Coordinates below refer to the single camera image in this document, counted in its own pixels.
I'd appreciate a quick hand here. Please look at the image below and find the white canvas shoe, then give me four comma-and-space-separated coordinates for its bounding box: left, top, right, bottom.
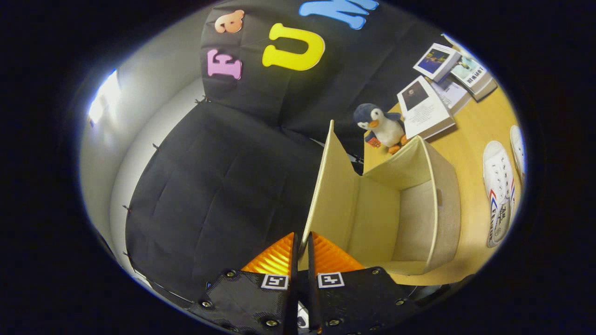
483, 141, 515, 248
510, 126, 527, 187

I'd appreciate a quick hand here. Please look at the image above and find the white book with portrait cover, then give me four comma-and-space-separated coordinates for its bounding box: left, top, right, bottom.
397, 75, 456, 140

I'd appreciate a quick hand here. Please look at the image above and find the beige fabric storage box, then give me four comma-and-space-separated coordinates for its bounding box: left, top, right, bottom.
298, 120, 461, 276

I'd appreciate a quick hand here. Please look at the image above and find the penguin plush toy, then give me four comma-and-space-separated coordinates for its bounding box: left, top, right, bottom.
352, 103, 409, 155

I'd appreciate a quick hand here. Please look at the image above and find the white book with blue picture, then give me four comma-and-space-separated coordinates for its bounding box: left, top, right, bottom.
413, 43, 461, 83

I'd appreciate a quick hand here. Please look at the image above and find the thick white book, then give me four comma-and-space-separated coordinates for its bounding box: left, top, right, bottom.
470, 77, 498, 102

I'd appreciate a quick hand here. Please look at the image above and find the teal cover book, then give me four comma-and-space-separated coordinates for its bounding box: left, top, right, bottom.
451, 56, 494, 94

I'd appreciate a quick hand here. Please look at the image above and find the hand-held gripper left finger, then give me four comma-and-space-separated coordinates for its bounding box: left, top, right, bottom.
198, 233, 299, 335

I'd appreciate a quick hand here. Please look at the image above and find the large ceiling light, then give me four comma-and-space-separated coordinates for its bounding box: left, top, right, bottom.
88, 69, 122, 127

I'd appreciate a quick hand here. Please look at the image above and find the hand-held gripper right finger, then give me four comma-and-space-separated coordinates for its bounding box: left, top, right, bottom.
307, 231, 420, 335

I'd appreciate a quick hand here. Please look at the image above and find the thin white text booklet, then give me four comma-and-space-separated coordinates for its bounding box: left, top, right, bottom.
431, 77, 472, 116

